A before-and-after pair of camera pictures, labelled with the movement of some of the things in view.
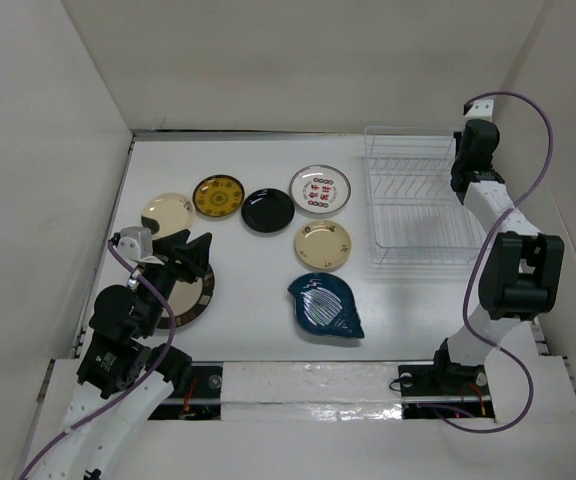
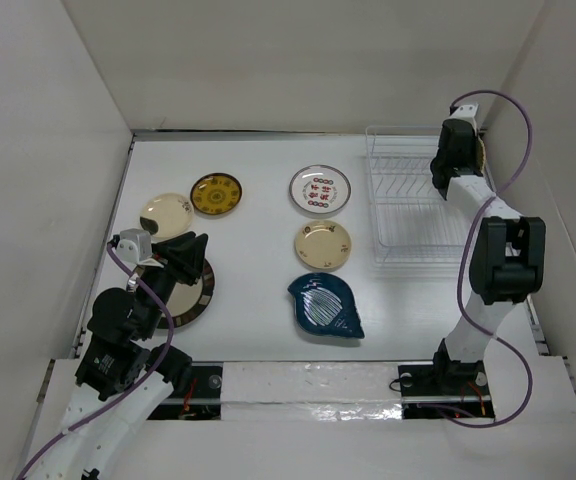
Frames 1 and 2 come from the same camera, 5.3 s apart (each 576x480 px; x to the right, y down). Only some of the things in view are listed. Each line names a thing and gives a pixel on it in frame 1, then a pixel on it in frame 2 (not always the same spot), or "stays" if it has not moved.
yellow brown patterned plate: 218,195 stays
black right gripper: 459,135 → 473,160
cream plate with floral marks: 323,244 stays
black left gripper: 191,257 stays
